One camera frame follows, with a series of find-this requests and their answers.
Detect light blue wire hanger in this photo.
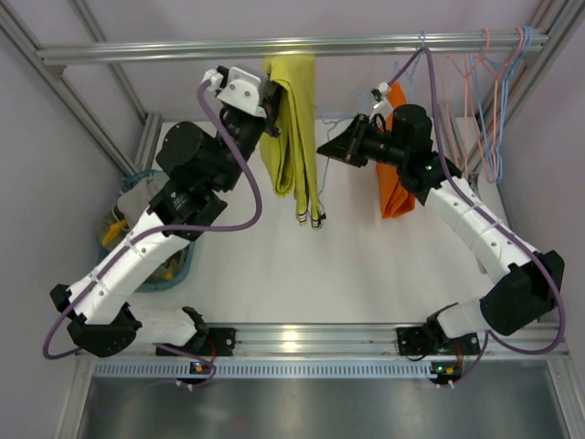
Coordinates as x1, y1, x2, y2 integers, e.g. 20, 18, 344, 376
395, 30, 428, 103
318, 90, 370, 215

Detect yellow-green trousers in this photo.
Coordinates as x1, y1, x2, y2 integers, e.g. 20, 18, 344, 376
261, 55, 325, 230

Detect orange trousers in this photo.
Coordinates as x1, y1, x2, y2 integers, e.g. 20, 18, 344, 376
376, 82, 416, 220

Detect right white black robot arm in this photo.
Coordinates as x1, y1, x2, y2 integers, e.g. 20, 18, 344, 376
317, 104, 564, 351

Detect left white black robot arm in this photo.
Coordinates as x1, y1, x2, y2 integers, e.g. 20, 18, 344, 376
43, 80, 282, 359

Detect clothes pile in basket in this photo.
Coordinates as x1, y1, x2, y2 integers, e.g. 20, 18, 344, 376
101, 177, 193, 281

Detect teal laundry basket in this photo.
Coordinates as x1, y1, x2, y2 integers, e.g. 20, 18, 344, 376
96, 168, 197, 294

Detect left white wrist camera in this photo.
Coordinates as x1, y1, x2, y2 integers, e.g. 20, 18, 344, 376
202, 66, 269, 118

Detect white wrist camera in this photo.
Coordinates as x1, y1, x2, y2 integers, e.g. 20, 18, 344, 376
369, 81, 394, 118
202, 66, 269, 118

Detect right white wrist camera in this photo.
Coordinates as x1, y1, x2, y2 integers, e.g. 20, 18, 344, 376
369, 81, 394, 118

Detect bunch of empty wire hangers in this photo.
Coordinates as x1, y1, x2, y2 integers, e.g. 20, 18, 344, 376
433, 26, 536, 184

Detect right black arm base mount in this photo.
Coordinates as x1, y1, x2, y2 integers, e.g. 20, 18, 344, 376
396, 325, 480, 360

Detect aluminium hanging rail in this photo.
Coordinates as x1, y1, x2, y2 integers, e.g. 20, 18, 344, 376
36, 28, 548, 66

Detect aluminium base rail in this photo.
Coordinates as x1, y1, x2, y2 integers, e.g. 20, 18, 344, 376
82, 321, 558, 359

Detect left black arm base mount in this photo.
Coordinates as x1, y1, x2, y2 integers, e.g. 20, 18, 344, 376
155, 324, 237, 357

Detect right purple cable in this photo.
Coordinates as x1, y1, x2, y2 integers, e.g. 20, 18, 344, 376
388, 45, 568, 390

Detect perforated cable duct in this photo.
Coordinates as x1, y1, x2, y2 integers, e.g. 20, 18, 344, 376
93, 359, 455, 380

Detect left aluminium frame post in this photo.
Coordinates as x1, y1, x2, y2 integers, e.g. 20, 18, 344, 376
1, 1, 162, 177

